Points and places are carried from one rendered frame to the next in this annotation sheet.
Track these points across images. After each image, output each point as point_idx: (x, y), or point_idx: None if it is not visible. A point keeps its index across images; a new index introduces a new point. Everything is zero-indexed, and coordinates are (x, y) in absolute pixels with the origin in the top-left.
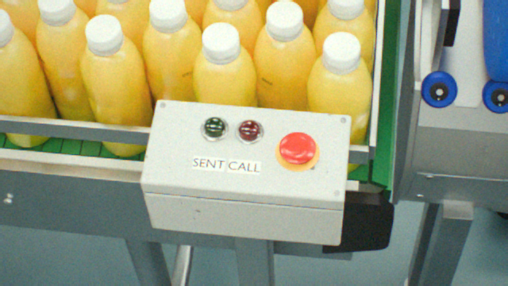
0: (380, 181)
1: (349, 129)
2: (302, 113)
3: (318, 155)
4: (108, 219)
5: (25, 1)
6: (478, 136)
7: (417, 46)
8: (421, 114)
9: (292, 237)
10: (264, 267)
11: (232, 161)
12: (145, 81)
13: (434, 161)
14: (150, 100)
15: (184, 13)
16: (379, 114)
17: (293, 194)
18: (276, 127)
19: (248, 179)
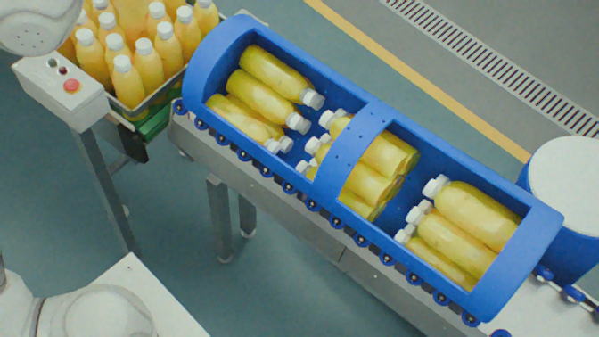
0: (143, 131)
1: (97, 89)
2: (87, 75)
3: (77, 91)
4: None
5: None
6: (194, 136)
7: None
8: (174, 114)
9: (65, 120)
10: (78, 137)
11: (47, 77)
12: (68, 40)
13: (178, 139)
14: (72, 51)
15: (82, 20)
16: (165, 108)
17: (56, 98)
18: (74, 75)
19: (47, 86)
